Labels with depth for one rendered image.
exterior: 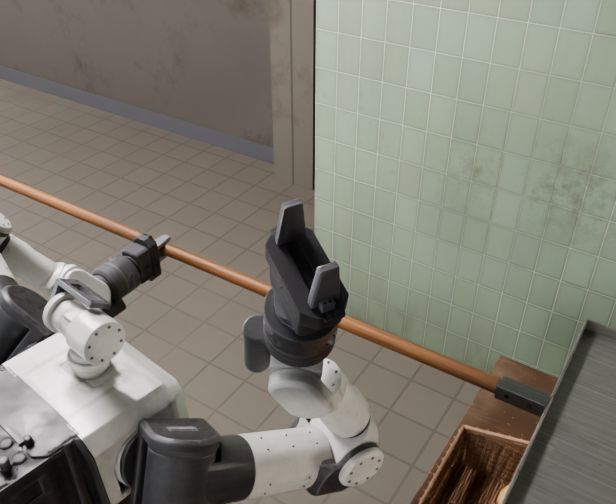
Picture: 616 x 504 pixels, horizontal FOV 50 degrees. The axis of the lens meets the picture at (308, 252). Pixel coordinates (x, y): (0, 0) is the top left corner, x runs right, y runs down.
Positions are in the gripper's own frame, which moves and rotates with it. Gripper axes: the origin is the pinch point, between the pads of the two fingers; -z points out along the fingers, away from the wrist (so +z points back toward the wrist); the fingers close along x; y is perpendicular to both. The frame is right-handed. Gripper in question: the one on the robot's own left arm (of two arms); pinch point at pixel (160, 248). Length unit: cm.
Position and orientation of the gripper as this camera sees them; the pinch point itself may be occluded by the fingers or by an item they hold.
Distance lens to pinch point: 164.1
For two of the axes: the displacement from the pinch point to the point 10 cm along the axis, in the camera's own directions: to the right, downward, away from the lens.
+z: -5.5, 4.8, -6.9
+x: 0.0, 8.2, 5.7
